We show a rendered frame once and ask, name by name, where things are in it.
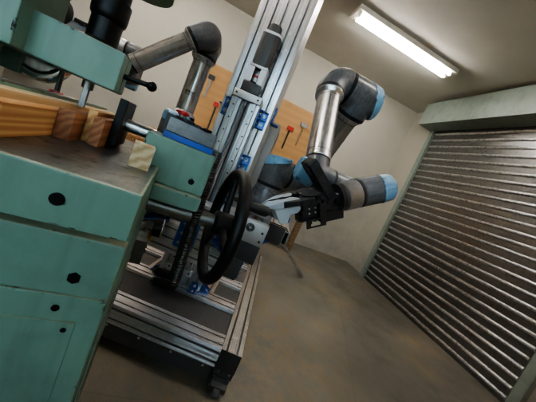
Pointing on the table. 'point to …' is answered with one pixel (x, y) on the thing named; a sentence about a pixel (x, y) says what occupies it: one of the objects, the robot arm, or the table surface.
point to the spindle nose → (108, 20)
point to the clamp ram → (125, 112)
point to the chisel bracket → (76, 53)
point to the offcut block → (141, 155)
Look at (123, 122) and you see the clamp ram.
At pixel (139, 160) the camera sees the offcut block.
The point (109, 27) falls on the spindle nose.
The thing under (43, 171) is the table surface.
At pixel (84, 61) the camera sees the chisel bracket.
